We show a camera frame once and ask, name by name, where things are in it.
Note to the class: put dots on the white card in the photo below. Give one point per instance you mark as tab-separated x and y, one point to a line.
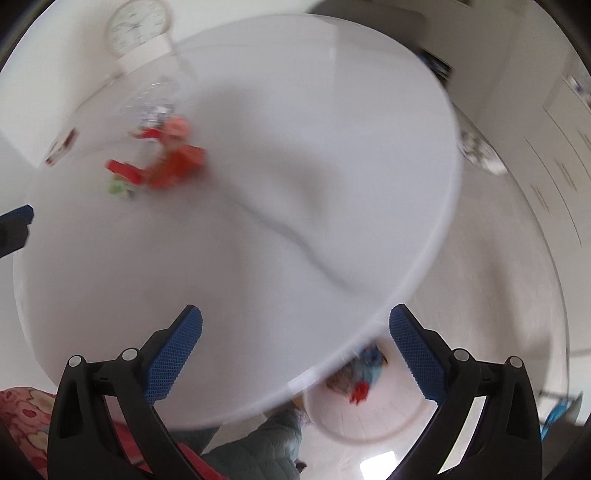
147	55

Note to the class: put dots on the small red white box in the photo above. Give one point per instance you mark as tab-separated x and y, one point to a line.
61	147

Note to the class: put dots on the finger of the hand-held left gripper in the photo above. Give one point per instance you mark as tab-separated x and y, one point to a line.
14	233

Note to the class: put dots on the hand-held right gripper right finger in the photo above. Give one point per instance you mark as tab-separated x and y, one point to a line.
418	355

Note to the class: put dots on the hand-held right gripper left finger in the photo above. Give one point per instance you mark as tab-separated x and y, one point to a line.
173	355

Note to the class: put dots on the person's grey quilted jacket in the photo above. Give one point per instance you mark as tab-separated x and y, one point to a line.
258	445

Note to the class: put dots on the pink translucent waste bin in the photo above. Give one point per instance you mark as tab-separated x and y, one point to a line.
378	424

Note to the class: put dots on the grey upholstered chair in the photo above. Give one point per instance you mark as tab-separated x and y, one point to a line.
369	14

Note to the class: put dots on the flat red wrapper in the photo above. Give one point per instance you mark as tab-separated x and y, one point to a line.
124	170

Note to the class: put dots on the white cloth bag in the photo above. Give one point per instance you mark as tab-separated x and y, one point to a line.
482	154

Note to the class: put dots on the yellow green wrapper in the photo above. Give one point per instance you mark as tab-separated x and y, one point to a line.
120	188

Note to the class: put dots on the pink crumpled wrapper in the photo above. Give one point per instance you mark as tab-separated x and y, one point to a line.
178	127

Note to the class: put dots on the beige drawer cabinet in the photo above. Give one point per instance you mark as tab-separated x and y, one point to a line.
561	152

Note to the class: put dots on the clear plastic sheet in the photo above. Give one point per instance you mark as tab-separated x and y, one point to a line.
147	90

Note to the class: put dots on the large red crumpled wrapper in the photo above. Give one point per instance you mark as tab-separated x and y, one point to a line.
180	164

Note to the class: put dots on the tall beige cabinet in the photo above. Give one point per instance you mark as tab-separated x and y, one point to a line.
512	27

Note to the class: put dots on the person's red printed pants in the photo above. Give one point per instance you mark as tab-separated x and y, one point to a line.
23	415

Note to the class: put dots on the grey crumpled paper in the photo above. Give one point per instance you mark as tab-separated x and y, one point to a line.
154	113

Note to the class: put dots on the round white wall clock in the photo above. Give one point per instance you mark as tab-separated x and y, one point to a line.
136	25

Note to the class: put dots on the blue face mask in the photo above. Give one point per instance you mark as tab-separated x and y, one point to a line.
373	364

